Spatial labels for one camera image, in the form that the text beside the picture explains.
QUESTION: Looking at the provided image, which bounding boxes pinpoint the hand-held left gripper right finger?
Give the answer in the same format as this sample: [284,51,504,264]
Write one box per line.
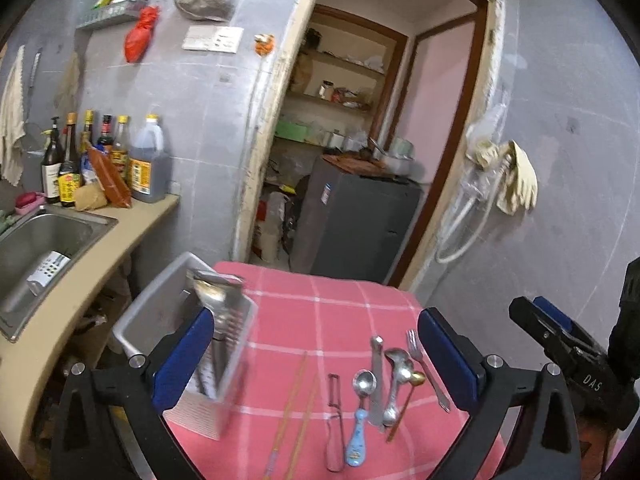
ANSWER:
[417,306,583,480]

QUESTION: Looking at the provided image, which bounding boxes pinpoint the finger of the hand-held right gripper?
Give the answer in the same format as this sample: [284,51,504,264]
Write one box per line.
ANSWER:
[532,296,609,358]
[509,297,557,357]

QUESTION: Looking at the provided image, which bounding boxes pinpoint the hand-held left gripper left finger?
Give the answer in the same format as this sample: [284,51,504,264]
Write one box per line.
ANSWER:
[50,305,216,480]

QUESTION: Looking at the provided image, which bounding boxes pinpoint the grey plastic utensil holder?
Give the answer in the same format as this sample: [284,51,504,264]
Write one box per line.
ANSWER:
[112,251,258,441]

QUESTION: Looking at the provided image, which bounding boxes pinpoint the metal table knife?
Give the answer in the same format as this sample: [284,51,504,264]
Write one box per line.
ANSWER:
[369,336,386,433]

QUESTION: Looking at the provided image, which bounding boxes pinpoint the metal fork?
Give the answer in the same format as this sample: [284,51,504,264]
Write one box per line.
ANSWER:
[406,329,451,413]

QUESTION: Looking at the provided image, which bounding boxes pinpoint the small gold spoon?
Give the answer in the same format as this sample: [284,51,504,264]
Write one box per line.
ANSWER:
[387,371,427,443]

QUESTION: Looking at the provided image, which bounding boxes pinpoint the large metal spoon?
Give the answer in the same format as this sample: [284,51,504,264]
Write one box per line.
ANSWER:
[186,269,246,401]

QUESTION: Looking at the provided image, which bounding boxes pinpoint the wooden chopstick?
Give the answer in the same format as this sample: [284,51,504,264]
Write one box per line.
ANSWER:
[286,380,321,479]
[265,351,308,476]

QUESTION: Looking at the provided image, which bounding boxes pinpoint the pink checked tablecloth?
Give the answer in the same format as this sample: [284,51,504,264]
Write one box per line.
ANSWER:
[165,260,506,480]

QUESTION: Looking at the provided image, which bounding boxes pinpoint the beige kitchen counter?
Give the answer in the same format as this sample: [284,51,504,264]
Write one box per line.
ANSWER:
[0,192,180,461]

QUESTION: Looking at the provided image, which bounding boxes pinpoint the yellow rubber gloves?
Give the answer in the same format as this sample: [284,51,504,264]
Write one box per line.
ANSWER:
[467,139,539,214]

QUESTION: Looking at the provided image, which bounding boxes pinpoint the metal peeler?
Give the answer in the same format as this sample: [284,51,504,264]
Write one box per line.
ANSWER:
[326,374,347,472]

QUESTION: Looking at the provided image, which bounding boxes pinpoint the white plastic jug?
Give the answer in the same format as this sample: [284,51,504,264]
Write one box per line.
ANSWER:
[252,192,292,264]

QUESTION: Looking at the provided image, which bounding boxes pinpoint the grey cabinet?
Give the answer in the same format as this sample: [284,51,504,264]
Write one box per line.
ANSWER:
[291,155,424,285]

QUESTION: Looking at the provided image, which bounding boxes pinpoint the stainless steel sink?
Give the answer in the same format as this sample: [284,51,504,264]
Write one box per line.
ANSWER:
[0,205,119,343]

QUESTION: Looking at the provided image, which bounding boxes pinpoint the brown paper bag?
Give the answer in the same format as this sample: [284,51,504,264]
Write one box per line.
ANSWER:
[75,182,108,209]

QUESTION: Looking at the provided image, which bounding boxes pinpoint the red snack packet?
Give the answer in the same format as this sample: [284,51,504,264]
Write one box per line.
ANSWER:
[87,142,132,208]

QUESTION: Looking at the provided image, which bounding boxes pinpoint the large dark liquid jug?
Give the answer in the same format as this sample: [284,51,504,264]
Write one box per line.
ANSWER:
[127,114,171,204]

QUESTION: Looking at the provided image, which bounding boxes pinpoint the metal pot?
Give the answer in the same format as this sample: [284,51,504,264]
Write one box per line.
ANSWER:
[379,137,416,177]

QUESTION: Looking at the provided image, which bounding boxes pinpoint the blue white bag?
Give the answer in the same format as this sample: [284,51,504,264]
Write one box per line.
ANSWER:
[81,152,106,186]

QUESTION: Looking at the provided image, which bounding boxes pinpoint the yellow cap sauce bottle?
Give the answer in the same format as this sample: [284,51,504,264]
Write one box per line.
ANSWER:
[111,116,132,187]

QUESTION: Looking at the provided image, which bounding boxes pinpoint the yellow label soy sauce bottle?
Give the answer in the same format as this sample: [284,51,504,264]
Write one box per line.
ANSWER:
[59,112,83,208]

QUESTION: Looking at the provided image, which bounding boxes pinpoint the pink soap dish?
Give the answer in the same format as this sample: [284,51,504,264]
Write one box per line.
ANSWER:
[15,192,48,215]

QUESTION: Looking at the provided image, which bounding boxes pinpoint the white label glass bottle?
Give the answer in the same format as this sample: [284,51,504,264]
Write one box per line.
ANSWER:
[41,117,65,204]

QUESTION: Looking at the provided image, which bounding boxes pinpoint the red label dark bottle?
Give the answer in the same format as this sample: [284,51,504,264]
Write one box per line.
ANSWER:
[96,115,115,155]

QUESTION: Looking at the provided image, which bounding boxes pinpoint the green box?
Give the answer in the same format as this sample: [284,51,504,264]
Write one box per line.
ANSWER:
[274,120,309,142]

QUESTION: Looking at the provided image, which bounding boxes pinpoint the hanging beige towel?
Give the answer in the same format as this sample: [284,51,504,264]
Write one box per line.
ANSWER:
[0,45,27,184]

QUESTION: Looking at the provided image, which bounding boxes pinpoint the wooden shelf cabinet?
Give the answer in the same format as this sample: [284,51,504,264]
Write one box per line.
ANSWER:
[272,4,408,161]

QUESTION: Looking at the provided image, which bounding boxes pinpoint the hanging metal tool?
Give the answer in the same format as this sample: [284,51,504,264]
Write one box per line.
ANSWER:
[29,49,44,103]

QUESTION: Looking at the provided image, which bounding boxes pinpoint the red plastic bag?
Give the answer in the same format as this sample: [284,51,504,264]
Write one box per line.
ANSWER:
[124,6,161,64]

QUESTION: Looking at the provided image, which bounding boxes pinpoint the grey plastic bag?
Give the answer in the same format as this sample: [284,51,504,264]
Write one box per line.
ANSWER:
[173,0,236,22]

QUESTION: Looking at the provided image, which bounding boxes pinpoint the white hose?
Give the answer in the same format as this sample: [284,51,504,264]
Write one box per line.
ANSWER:
[434,160,507,264]

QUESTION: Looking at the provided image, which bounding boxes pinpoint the blue handled spoon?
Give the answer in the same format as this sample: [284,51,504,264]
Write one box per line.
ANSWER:
[345,370,377,467]

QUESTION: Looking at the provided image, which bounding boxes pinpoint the brown wooden door frame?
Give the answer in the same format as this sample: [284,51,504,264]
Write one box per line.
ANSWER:
[384,0,502,290]

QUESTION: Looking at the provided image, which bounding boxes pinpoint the white wall socket plate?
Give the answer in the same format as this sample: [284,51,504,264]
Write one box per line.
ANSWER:
[182,25,244,55]

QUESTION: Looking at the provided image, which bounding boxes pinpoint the wall wire basket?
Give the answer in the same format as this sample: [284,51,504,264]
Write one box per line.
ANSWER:
[76,0,157,31]

